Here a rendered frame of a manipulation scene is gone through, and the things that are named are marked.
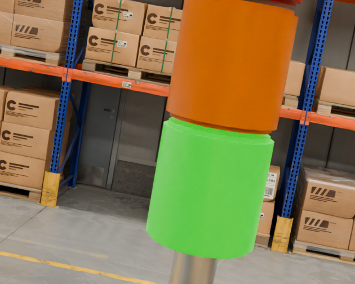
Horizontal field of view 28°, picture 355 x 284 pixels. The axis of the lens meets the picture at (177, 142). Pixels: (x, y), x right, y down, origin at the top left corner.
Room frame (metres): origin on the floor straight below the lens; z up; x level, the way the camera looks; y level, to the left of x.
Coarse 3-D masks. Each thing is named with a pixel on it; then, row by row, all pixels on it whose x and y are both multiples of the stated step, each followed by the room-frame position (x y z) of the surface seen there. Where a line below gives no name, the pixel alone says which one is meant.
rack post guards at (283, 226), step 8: (48, 176) 7.89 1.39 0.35; (56, 176) 7.89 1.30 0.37; (48, 184) 7.89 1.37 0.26; (56, 184) 7.90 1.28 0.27; (48, 192) 7.89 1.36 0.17; (56, 192) 7.91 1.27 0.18; (48, 200) 7.89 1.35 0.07; (280, 224) 7.67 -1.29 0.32; (288, 224) 7.66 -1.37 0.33; (280, 232) 7.66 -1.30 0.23; (288, 232) 7.66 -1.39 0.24; (280, 240) 7.66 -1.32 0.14; (288, 240) 7.67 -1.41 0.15; (272, 248) 7.69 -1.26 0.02; (280, 248) 7.66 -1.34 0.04
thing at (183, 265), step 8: (176, 256) 0.31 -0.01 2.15; (184, 256) 0.30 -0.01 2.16; (192, 256) 0.30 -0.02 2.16; (176, 264) 0.31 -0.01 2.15; (184, 264) 0.30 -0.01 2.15; (192, 264) 0.30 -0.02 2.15; (200, 264) 0.30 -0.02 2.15; (208, 264) 0.30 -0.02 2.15; (216, 264) 0.31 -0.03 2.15; (176, 272) 0.31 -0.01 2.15; (184, 272) 0.30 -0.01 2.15; (192, 272) 0.30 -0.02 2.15; (200, 272) 0.30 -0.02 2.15; (208, 272) 0.30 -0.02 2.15; (176, 280) 0.31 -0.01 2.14; (184, 280) 0.30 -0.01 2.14; (192, 280) 0.30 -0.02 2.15; (200, 280) 0.30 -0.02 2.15; (208, 280) 0.31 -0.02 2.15
